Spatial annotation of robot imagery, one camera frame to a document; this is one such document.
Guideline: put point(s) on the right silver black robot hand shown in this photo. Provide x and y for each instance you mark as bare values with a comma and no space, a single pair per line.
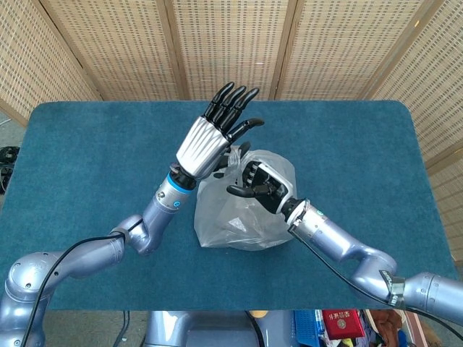
269,188

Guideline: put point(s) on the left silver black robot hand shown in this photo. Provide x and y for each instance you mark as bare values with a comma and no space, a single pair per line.
202,144

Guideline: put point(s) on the clear plastic bag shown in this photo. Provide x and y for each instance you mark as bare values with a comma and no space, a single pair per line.
235,220

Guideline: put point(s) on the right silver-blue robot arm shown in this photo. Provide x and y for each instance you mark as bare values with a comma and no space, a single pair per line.
361,253

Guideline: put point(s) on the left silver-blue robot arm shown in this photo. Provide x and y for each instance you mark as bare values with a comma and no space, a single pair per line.
72,260

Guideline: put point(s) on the woven bamboo folding screen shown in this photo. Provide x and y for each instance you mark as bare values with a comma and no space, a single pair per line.
231,47

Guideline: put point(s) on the blue table cloth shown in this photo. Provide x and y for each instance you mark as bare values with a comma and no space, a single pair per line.
90,162

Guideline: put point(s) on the blue plastic basket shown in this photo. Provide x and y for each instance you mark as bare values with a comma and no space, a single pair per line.
305,327

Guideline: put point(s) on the red booklet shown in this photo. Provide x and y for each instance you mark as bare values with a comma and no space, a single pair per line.
341,323

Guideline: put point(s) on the silver-blue robot torso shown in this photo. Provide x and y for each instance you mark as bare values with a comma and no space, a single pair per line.
202,329

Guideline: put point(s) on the brown cloth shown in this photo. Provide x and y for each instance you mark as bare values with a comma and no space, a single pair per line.
388,321

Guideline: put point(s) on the black floor equipment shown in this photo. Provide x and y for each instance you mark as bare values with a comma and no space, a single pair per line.
8,155

